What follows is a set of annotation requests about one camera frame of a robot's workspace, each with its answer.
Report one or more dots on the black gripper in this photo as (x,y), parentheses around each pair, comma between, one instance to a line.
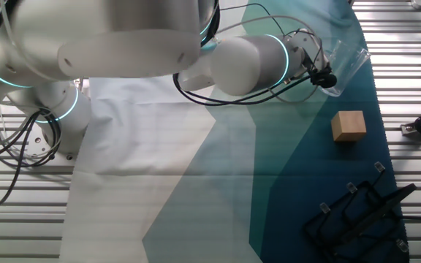
(314,65)

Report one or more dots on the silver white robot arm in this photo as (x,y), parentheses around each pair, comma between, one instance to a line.
(123,36)

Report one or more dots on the wooden cube block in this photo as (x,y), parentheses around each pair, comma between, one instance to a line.
(348,126)

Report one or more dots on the blue green white tablecloth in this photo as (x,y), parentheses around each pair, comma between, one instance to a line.
(196,164)

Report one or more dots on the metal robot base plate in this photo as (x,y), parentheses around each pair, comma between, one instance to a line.
(37,142)

